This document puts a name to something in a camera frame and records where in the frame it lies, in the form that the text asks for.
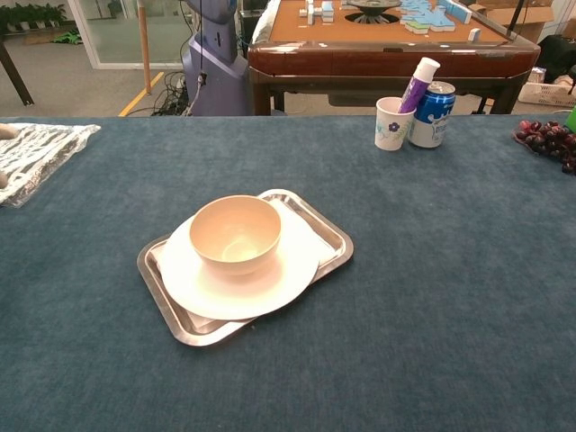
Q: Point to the white plastic basket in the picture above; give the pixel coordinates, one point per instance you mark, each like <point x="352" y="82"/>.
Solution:
<point x="546" y="93"/>

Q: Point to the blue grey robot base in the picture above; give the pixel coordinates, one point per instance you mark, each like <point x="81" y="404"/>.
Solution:
<point x="216" y="67"/>

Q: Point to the scattered mahjong tile pile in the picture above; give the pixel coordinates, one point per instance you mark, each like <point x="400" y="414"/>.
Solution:
<point x="425" y="18"/>

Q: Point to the row of potted plants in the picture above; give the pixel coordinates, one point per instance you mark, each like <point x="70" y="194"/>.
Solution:
<point x="31" y="15"/>

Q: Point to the wooden pole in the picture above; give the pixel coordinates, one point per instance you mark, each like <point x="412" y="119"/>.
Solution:
<point x="144" y="45"/>

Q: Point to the beige white bowl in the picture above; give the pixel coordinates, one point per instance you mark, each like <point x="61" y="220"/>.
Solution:
<point x="234" y="225"/>

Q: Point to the blue felt tablecloth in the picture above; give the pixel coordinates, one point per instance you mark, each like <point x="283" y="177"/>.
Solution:
<point x="405" y="292"/>

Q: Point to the striped cloth in plastic bag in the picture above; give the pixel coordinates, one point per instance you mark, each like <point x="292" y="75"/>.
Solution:
<point x="40" y="153"/>

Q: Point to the paper cup with flower print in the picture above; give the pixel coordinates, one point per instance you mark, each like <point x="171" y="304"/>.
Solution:
<point x="392" y="130"/>

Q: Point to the white round plate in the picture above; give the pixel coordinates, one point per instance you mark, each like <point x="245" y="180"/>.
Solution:
<point x="234" y="299"/>

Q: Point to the brown mahjong table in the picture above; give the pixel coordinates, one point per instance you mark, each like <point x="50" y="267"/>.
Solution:
<point x="387" y="60"/>

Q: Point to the cardboard box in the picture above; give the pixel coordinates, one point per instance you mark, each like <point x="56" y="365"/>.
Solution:
<point x="526" y="15"/>

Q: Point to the dark red grape bunch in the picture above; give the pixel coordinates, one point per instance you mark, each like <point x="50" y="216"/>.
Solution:
<point x="546" y="137"/>

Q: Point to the blue white drink can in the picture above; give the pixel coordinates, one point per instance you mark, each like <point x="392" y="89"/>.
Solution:
<point x="434" y="126"/>

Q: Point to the long mahjong tile row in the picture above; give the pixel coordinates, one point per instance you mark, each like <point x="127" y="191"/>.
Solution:
<point x="456" y="10"/>

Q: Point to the stacked mahjong tile cluster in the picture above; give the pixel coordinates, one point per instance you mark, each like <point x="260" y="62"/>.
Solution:
<point x="320" y="11"/>

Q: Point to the purple white tube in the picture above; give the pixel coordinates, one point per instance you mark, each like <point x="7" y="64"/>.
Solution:
<point x="416" y="85"/>

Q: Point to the black bag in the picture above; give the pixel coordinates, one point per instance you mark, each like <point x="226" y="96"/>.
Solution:
<point x="557" y="56"/>

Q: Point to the black table leg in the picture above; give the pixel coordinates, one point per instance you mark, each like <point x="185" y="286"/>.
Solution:
<point x="15" y="74"/>

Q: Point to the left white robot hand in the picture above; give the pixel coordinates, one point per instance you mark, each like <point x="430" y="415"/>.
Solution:
<point x="5" y="132"/>

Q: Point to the single blue white mahjong tile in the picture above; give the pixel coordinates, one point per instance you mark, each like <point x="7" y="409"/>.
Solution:
<point x="474" y="34"/>

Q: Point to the silver metal tray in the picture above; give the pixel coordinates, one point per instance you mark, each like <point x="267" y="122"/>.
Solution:
<point x="335" y="236"/>

